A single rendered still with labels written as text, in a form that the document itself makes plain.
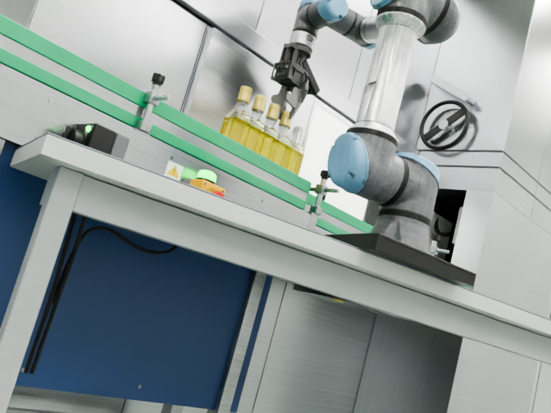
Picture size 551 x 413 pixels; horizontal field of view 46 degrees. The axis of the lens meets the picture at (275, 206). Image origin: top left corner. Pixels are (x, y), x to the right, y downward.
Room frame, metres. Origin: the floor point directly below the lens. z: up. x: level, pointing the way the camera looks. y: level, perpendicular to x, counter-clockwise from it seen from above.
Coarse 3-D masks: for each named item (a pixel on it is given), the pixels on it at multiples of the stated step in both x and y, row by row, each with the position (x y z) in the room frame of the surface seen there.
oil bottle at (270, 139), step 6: (270, 126) 1.77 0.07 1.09; (270, 132) 1.76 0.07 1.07; (276, 132) 1.78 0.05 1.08; (264, 138) 1.75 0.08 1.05; (270, 138) 1.76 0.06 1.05; (276, 138) 1.78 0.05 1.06; (264, 144) 1.75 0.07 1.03; (270, 144) 1.77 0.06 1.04; (276, 144) 1.78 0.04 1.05; (264, 150) 1.76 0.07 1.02; (270, 150) 1.77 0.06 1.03; (264, 156) 1.76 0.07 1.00; (270, 156) 1.78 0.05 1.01
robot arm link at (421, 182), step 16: (416, 160) 1.38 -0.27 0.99; (416, 176) 1.37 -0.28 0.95; (432, 176) 1.39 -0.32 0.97; (400, 192) 1.36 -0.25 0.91; (416, 192) 1.37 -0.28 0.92; (432, 192) 1.39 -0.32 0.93; (384, 208) 1.41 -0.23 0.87; (400, 208) 1.38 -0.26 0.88; (416, 208) 1.38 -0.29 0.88; (432, 208) 1.41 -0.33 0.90
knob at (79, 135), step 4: (68, 128) 1.18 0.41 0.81; (72, 128) 1.19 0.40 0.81; (64, 132) 1.18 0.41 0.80; (68, 132) 1.18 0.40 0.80; (72, 132) 1.18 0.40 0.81; (76, 132) 1.18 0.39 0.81; (80, 132) 1.19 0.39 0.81; (64, 136) 1.18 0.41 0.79; (68, 136) 1.18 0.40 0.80; (72, 136) 1.18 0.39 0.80; (76, 136) 1.18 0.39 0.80; (80, 136) 1.19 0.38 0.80; (84, 136) 1.19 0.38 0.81; (72, 140) 1.18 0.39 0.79; (76, 140) 1.18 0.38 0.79; (80, 140) 1.18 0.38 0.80; (84, 140) 1.19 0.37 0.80
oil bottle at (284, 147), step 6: (282, 138) 1.80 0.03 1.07; (288, 138) 1.82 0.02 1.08; (282, 144) 1.80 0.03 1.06; (288, 144) 1.82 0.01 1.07; (276, 150) 1.80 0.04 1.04; (282, 150) 1.81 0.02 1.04; (288, 150) 1.82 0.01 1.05; (276, 156) 1.80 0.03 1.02; (282, 156) 1.81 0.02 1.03; (288, 156) 1.83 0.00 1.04; (276, 162) 1.80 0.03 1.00; (282, 162) 1.81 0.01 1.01
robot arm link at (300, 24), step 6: (306, 0) 1.79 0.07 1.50; (312, 0) 1.78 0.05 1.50; (300, 6) 1.79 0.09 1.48; (306, 6) 1.78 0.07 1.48; (300, 12) 1.79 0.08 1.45; (300, 18) 1.79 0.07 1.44; (306, 18) 1.76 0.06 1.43; (294, 24) 1.80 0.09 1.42; (300, 24) 1.78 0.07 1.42; (306, 24) 1.78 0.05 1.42; (294, 30) 1.79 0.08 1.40; (306, 30) 1.78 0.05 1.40; (312, 30) 1.79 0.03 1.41; (318, 30) 1.81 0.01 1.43
